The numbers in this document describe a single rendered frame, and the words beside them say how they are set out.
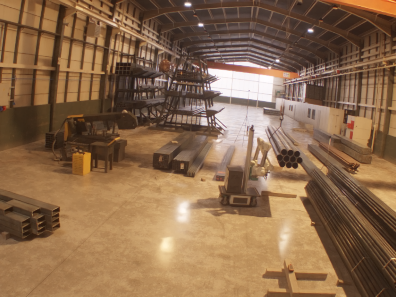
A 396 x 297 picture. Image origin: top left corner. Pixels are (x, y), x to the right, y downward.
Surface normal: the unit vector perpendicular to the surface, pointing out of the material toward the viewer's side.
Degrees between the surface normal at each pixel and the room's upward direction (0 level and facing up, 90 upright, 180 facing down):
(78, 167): 90
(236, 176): 90
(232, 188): 90
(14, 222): 90
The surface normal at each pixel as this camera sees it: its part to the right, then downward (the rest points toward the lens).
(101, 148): -0.15, 0.16
